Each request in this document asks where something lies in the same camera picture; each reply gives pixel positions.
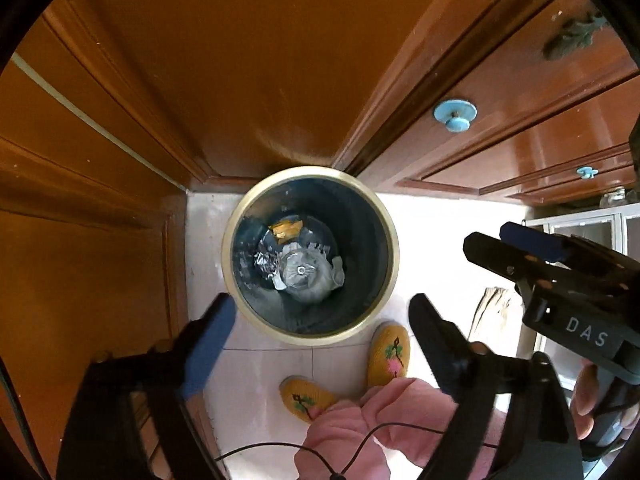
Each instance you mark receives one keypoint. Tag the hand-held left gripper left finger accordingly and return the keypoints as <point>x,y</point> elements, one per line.
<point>210,345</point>

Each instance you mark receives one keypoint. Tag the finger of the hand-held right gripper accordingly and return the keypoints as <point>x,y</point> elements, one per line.
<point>530,240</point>
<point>495,255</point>

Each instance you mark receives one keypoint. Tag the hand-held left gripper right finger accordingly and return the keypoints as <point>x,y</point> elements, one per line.
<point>440,350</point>

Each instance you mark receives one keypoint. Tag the silver foil wrapper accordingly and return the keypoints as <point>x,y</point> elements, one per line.
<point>267,265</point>

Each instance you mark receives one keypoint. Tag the plastic waste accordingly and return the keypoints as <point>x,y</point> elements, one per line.
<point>305,285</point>

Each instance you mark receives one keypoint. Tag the yellow plastic wrapper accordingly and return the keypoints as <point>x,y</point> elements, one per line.
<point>286,230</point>

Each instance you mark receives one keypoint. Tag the round dark trash can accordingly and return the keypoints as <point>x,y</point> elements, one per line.
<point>350,240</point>

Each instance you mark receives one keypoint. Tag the person's right hand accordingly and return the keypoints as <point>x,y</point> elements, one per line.
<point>585,395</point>

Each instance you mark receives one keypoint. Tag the yellow embroidered slipper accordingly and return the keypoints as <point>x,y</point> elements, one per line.
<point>305,400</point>
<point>390,355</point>

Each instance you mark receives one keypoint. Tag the light blue cabinet knob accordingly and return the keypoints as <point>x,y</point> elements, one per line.
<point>455,115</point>
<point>585,172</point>

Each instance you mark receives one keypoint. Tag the grey cabinet knob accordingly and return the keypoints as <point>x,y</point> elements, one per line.
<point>612,197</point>

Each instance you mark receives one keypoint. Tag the brown wooden cabinet door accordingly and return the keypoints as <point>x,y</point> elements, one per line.
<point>75,260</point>
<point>525,125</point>
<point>225,60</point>

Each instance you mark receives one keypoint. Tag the pink fleece pants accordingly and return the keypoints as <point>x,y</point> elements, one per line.
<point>360,435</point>

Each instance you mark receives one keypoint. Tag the dark metal door ornament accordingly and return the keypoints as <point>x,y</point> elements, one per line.
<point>575,35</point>

